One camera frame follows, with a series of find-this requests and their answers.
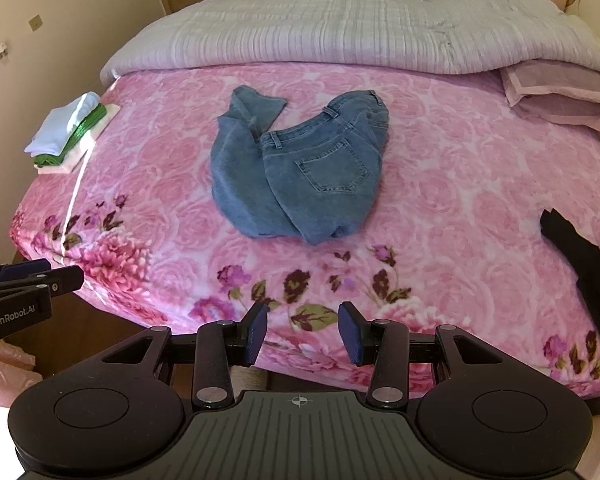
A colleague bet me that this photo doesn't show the blue denim jeans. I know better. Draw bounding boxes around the blue denim jeans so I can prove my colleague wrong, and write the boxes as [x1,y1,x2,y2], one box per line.
[210,86,389,245]

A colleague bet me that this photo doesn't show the pink curtain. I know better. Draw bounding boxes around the pink curtain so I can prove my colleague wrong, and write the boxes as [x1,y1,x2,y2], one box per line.
[0,340,42,408]

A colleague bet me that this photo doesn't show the pink rose bed blanket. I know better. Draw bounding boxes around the pink rose bed blanket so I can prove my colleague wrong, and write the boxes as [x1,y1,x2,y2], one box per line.
[10,63,600,396]

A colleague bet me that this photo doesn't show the green folded garment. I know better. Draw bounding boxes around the green folded garment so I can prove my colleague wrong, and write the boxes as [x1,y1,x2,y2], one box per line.
[32,104,106,166]

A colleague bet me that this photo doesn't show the cream folded garment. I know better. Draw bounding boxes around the cream folded garment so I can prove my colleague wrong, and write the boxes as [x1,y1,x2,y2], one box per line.
[34,104,121,174]

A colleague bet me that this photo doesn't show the light blue folded garment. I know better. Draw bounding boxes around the light blue folded garment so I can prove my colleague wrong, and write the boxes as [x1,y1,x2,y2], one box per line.
[24,91,100,157]

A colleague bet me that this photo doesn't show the black garment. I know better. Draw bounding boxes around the black garment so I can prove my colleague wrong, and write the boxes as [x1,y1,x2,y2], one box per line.
[540,209,600,334]

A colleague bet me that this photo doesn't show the mauve pillow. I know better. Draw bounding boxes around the mauve pillow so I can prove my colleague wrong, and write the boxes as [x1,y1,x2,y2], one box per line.
[500,60,600,133]

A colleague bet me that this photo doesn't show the grey striped quilt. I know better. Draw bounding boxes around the grey striped quilt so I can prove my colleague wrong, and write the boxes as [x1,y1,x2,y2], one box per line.
[99,0,600,86]

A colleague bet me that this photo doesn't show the wall socket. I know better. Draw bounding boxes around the wall socket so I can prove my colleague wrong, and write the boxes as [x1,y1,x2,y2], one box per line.
[29,15,43,32]

